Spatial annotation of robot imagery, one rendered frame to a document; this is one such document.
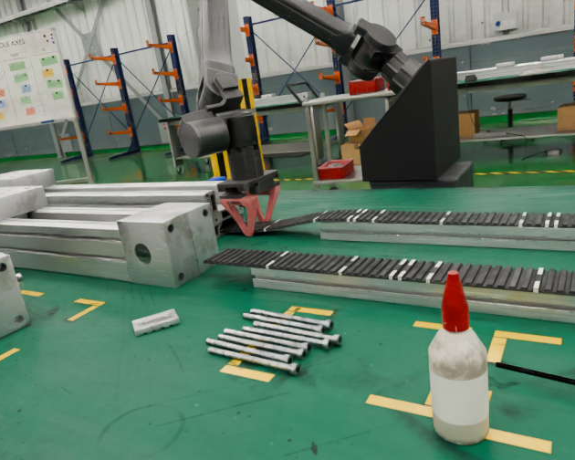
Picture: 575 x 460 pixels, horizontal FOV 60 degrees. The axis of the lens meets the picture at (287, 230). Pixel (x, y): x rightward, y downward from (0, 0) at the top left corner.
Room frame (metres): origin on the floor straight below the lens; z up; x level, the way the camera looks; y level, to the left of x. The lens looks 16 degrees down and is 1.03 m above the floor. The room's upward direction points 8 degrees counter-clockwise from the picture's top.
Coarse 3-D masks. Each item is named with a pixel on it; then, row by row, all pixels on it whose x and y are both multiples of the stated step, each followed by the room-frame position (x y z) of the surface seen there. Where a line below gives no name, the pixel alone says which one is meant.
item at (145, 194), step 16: (48, 192) 1.22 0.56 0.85; (64, 192) 1.10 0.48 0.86; (80, 192) 1.07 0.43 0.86; (96, 192) 1.04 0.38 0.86; (112, 192) 1.01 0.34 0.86; (128, 192) 0.98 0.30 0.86; (144, 192) 0.95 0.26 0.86; (160, 192) 0.93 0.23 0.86; (176, 192) 0.90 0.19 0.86; (192, 192) 0.88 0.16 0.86; (208, 192) 0.86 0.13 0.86; (224, 192) 0.92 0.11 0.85; (224, 208) 0.89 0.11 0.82; (240, 208) 0.93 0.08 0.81; (224, 224) 0.93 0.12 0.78
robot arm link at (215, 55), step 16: (208, 0) 1.08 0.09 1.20; (224, 0) 1.10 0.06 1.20; (208, 16) 1.03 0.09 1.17; (224, 16) 1.05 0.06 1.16; (208, 32) 1.00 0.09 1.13; (224, 32) 1.01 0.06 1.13; (208, 48) 0.96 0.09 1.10; (224, 48) 0.97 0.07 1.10; (208, 64) 0.91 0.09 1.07; (224, 64) 0.92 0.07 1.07; (208, 80) 0.87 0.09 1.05; (208, 96) 0.87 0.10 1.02
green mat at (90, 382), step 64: (320, 192) 1.11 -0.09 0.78; (384, 192) 1.02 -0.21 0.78; (448, 192) 0.94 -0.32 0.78; (512, 192) 0.87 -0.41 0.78; (384, 256) 0.64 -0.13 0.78; (448, 256) 0.61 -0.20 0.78; (512, 256) 0.58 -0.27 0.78; (64, 320) 0.59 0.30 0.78; (128, 320) 0.56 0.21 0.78; (192, 320) 0.53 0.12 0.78; (256, 320) 0.51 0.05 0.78; (384, 320) 0.46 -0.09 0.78; (512, 320) 0.43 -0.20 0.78; (0, 384) 0.45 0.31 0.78; (64, 384) 0.43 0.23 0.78; (128, 384) 0.41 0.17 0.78; (192, 384) 0.40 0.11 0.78; (256, 384) 0.38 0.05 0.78; (320, 384) 0.37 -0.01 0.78; (384, 384) 0.36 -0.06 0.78; (512, 384) 0.33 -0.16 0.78; (0, 448) 0.35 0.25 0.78; (64, 448) 0.33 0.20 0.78; (128, 448) 0.32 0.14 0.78; (192, 448) 0.31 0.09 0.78; (256, 448) 0.30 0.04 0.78; (320, 448) 0.29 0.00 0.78; (384, 448) 0.28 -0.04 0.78; (448, 448) 0.28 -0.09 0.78; (512, 448) 0.27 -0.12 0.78
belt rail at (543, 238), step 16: (320, 224) 0.76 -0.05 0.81; (336, 224) 0.75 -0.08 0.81; (352, 224) 0.73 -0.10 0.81; (368, 224) 0.72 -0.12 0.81; (384, 224) 0.70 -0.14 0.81; (400, 224) 0.69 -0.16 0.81; (352, 240) 0.73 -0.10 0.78; (368, 240) 0.72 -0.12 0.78; (384, 240) 0.70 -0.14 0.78; (400, 240) 0.69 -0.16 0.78; (416, 240) 0.68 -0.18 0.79; (432, 240) 0.66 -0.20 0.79; (448, 240) 0.65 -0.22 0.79; (464, 240) 0.64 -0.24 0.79; (480, 240) 0.63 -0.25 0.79; (496, 240) 0.62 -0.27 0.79; (512, 240) 0.61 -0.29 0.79; (528, 240) 0.60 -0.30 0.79; (544, 240) 0.59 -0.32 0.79; (560, 240) 0.58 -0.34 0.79
